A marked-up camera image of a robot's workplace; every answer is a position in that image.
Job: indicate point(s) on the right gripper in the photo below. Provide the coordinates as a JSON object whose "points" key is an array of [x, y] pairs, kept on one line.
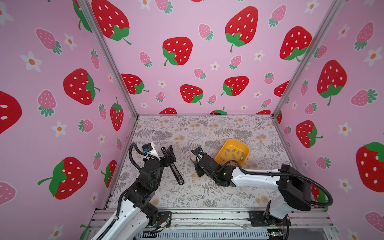
{"points": [[196, 163]]}

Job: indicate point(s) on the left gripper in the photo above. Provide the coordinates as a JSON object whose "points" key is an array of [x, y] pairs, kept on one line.
{"points": [[163, 160]]}

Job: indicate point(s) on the yellow plastic tray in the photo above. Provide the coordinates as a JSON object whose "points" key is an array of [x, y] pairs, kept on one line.
{"points": [[233, 150]]}

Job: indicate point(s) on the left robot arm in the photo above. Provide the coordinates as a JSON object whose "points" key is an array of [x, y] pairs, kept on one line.
{"points": [[134, 212]]}

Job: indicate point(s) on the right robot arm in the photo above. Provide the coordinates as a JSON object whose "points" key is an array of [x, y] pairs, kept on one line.
{"points": [[297, 192]]}

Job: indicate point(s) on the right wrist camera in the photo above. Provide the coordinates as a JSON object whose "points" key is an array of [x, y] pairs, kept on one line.
{"points": [[200, 152]]}

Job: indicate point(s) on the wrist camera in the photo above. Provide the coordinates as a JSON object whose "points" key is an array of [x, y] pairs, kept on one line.
{"points": [[200, 152], [149, 149]]}

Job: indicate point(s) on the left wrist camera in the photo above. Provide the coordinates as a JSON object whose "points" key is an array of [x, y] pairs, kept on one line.
{"points": [[149, 149]]}

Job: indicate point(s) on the aluminium front rail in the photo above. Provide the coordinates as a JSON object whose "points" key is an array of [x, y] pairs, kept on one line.
{"points": [[229, 224]]}

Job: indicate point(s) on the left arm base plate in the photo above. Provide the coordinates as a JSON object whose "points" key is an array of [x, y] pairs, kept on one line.
{"points": [[163, 219]]}

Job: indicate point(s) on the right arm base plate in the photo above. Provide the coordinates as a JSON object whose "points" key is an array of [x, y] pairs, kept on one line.
{"points": [[259, 219]]}

